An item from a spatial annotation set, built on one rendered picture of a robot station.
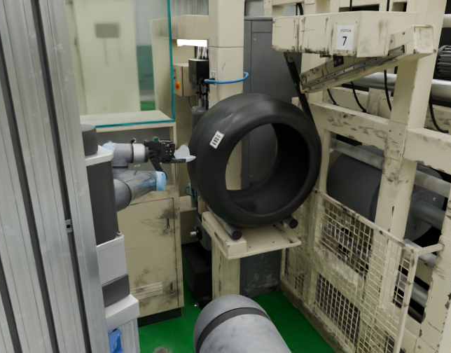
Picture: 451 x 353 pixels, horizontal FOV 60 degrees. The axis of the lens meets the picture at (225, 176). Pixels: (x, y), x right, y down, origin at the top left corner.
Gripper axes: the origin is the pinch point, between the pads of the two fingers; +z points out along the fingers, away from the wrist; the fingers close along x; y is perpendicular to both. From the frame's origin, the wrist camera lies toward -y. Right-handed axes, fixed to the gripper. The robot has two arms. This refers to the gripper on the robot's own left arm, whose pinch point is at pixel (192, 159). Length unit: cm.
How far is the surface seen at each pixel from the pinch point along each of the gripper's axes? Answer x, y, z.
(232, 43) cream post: 26, 47, 23
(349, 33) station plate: -32, 54, 41
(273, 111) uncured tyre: -11.5, 23.2, 27.9
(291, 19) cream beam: 7, 59, 40
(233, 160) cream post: 25.7, -8.0, 30.5
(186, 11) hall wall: 1093, 148, 306
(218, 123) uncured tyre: -6.1, 16.3, 7.6
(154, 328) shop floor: 49, -124, 2
